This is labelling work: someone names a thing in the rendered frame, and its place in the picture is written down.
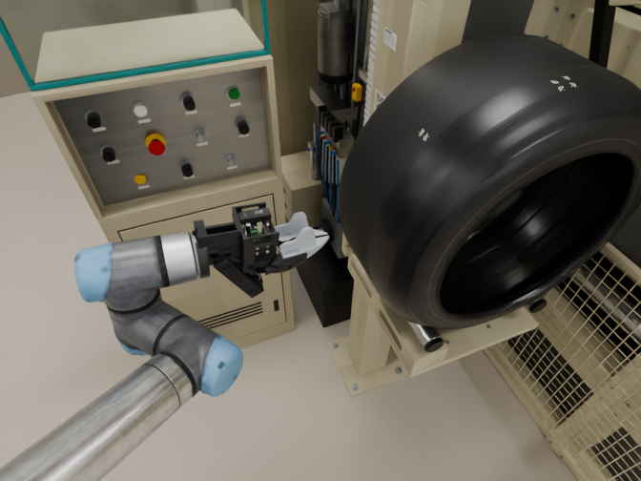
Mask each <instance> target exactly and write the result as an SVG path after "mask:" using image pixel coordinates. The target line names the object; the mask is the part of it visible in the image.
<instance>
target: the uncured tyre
mask: <svg viewBox="0 0 641 481"><path fill-rule="evenodd" d="M515 34H516V33H501V34H492V35H488V36H483V37H480V38H476V39H473V40H470V41H467V42H465V43H463V44H460V45H458V46H456V47H454V48H452V49H450V50H448V51H446V52H443V53H441V54H439V55H438V56H436V57H434V58H433V59H431V60H430V61H428V62H427V63H425V64H424V65H422V66H421V67H420V68H419V69H418V70H416V71H415V72H414V73H412V74H411V75H410V76H409V77H408V78H406V79H405V80H404V81H403V82H402V83H401V84H400V85H399V86H398V87H396V88H395V89H394V90H393V91H392V92H391V93H390V94H389V95H388V97H387V98H386V99H385V100H384V101H383V102H382V103H381V104H380V106H379V107H378V108H377V109H376V111H375V112H374V113H373V114H372V116H370V117H369V119H368V120H367V122H366V123H365V125H364V126H363V128H362V130H361V132H360V133H359V135H358V137H357V138H356V140H355V142H354V144H353V146H352V148H351V150H350V152H349V155H348V157H347V160H346V162H345V164H344V167H343V170H342V174H341V181H340V187H339V212H340V218H341V227H342V230H343V233H344V235H345V237H346V239H347V241H348V243H349V245H350V246H351V248H352V250H353V251H354V253H355V255H356V256H357V258H358V260H359V261H360V263H361V265H362V267H363V269H364V270H365V272H366V274H367V275H368V277H369V279H370V280H371V282H372V283H373V284H374V286H375V288H376V289H377V291H378V293H379V294H380V296H381V298H382V299H383V301H384V302H385V303H386V304H387V305H388V306H389V307H390V308H391V309H392V310H393V311H395V312H396V313H397V314H398V315H399V316H400V317H402V318H403V319H405V320H407V321H409V322H411V323H413V324H421V325H426V326H431V327H436V328H440V329H458V328H465V327H471V326H474V325H478V324H483V323H487V322H489V321H492V320H495V319H497V318H500V317H502V316H505V315H506V314H508V313H510V312H512V311H514V310H516V309H518V308H520V307H522V306H524V305H526V304H528V303H530V302H532V301H534V300H536V299H537V298H539V297H541V296H542V295H544V294H545V293H547V292H548V291H550V289H552V288H553V287H555V286H556V285H558V284H559V283H561V282H562V281H564V280H565V279H566V278H568V277H569V276H570V275H572V274H573V273H574V272H575V271H577V270H578V269H579V268H580V267H582V266H583V265H584V264H585V263H586V262H588V261H589V260H590V259H591V258H592V257H593V256H594V255H595V254H597V253H598V252H599V251H600V250H601V249H602V248H603V247H604V246H605V245H606V244H607V243H608V242H609V241H610V240H611V239H612V238H613V237H614V235H615V234H616V233H617V232H618V231H619V230H620V229H621V228H622V226H623V225H624V224H625V223H626V222H627V220H628V219H629V218H630V217H631V215H632V214H633V212H634V211H635V209H636V208H637V207H638V205H639V204H640V202H641V90H640V89H639V88H638V87H637V86H636V85H635V84H634V83H632V82H631V81H629V80H628V79H627V78H625V77H623V76H621V75H619V74H617V73H614V72H612V71H610V70H608V69H606V68H604V67H602V66H600V65H598V64H596V63H594V62H592V61H590V60H588V59H586V58H585V57H584V56H582V55H580V54H578V53H576V52H573V51H571V50H569V49H567V48H565V47H563V46H561V45H559V44H557V43H555V42H553V41H551V40H549V39H546V38H544V37H541V36H536V35H528V34H517V35H519V36H521V37H522V38H524V39H526V40H527V41H529V42H531V43H533V44H535V45H536V46H538V47H540V48H542V49H544V50H545V51H543V50H542V49H540V48H538V47H536V46H534V45H532V44H530V43H529V42H527V41H526V40H524V39H522V38H520V37H518V36H517V35H515ZM566 74H569V75H570V76H572V77H573V78H574V79H575V80H576V81H577V82H578V83H579V85H580V86H581V87H582V88H578V89H574V90H571V91H568V92H565V93H562V94H558V93H557V92H556V91H555V90H554V89H553V88H552V87H551V86H550V85H549V84H548V83H547V82H546V81H547V80H550V79H552V78H555V77H559V76H562V75H566ZM424 125H426V126H427V127H428V128H429V129H430V130H432V131H433V132H434V133H435V135H434V136H433V137H432V138H431V139H429V140H428V141H427V143H426V144H425V145H424V146H423V145H422V144H421V143H420V142H419V141H418V140H417V139H416V138H415V137H414V135H415V134H416V133H417V132H418V131H419V130H420V129H421V128H422V127H423V126H424Z"/></svg>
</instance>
